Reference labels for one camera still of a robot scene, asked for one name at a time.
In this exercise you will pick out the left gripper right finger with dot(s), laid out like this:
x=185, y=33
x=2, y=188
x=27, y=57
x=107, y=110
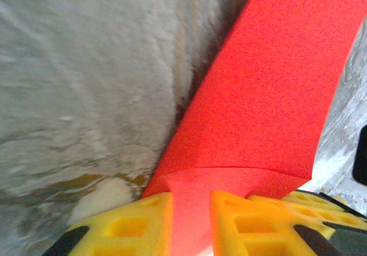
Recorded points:
x=243, y=230

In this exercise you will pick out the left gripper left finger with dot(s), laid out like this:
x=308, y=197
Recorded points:
x=129, y=233

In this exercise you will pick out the red paper sheet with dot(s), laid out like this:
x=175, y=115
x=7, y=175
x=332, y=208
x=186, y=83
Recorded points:
x=258, y=95

